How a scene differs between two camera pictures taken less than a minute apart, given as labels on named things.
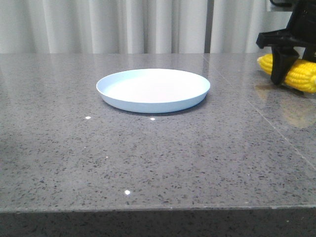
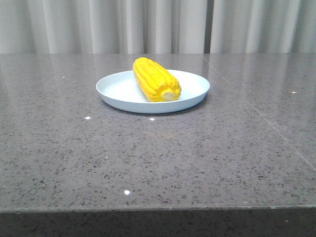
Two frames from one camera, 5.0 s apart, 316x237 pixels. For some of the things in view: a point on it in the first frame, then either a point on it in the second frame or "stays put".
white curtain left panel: (102, 26) stays put
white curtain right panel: (236, 24) stays put
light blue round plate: (149, 91) stays put
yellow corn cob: (301, 76) -> (155, 80)
